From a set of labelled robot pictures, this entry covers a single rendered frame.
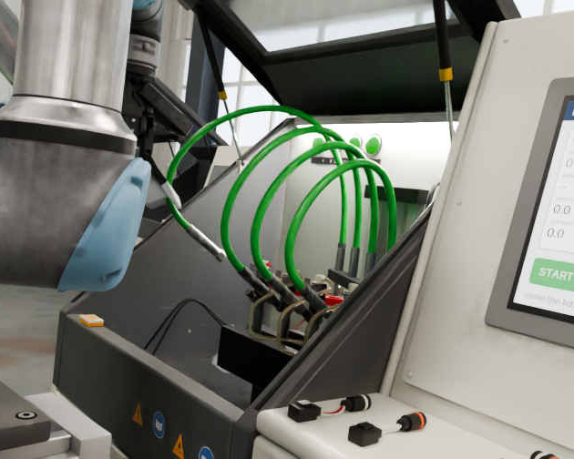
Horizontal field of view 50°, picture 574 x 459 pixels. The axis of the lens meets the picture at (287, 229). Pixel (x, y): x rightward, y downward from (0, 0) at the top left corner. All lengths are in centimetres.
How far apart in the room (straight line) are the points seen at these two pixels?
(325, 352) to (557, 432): 29
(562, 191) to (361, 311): 30
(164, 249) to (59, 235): 94
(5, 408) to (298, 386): 38
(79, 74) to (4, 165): 9
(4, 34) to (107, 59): 59
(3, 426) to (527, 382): 57
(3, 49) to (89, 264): 66
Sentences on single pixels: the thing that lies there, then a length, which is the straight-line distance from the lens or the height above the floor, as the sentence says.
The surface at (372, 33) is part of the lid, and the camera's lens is 125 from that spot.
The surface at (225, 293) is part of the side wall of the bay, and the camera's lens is 153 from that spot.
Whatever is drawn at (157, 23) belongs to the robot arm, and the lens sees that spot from 103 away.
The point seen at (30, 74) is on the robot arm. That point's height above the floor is 131.
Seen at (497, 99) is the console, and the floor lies 142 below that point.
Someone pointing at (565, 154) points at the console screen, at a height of 134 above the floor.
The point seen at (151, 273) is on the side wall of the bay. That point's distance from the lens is 141.
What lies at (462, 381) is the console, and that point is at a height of 103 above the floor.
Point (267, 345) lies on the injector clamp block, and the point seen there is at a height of 98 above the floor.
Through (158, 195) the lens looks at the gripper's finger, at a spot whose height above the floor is 122.
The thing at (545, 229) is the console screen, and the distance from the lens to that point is 84.
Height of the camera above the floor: 124
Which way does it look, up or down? 3 degrees down
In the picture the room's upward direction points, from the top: 7 degrees clockwise
